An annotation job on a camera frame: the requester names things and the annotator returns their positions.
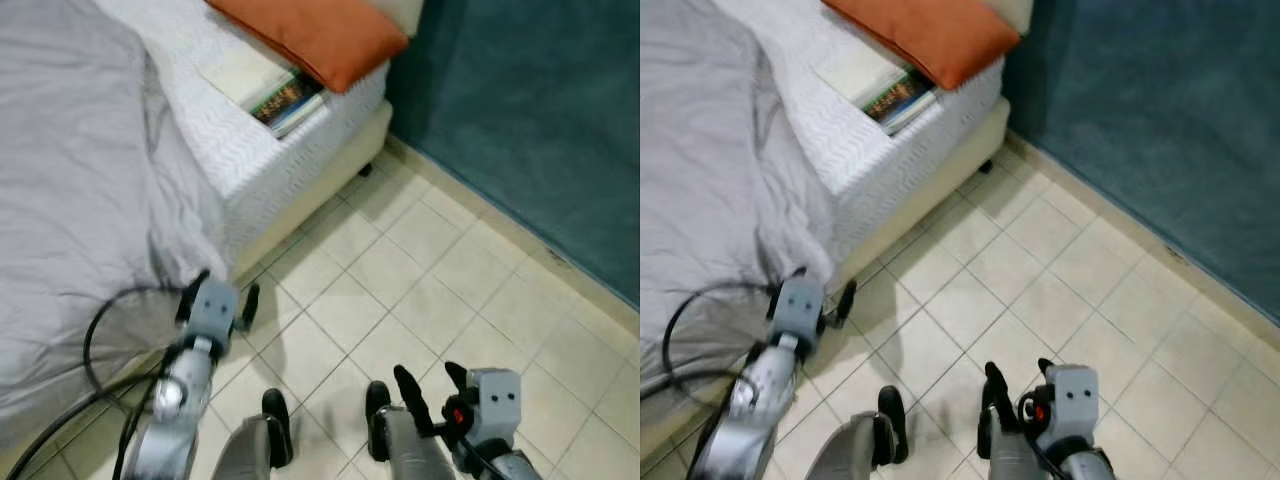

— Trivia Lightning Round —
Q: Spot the colourful cover book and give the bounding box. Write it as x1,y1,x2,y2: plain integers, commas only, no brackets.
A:
862,66,941,137
248,72,328,139

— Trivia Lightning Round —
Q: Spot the cream flat paper pad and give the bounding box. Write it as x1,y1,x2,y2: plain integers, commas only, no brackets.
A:
198,44,301,109
813,44,913,107

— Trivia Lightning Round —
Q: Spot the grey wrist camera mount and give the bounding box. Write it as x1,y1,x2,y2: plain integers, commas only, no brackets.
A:
466,368,523,449
186,278,239,343
776,276,827,343
1044,364,1102,449

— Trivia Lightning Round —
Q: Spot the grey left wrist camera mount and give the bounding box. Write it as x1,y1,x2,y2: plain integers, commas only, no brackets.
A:
776,276,827,343
186,278,239,343

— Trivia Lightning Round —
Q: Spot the white quilted mattress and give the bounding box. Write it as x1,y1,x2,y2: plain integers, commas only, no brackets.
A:
92,0,391,269
712,0,1006,263

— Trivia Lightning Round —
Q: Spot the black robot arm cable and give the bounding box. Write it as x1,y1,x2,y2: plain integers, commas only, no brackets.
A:
0,284,191,480
640,280,776,401

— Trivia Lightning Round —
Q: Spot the grey bed blanket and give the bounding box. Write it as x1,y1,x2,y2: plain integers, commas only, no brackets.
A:
0,0,233,446
640,0,839,406

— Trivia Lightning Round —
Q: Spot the cream headboard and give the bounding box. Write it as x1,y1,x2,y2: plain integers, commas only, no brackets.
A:
364,0,427,38
984,0,1035,37

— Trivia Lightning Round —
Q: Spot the orange pillow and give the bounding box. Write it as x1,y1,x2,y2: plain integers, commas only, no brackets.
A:
204,0,411,95
821,0,1023,92

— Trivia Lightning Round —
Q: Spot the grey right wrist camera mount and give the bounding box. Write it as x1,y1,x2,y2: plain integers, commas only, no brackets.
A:
1044,364,1102,449
466,368,523,449

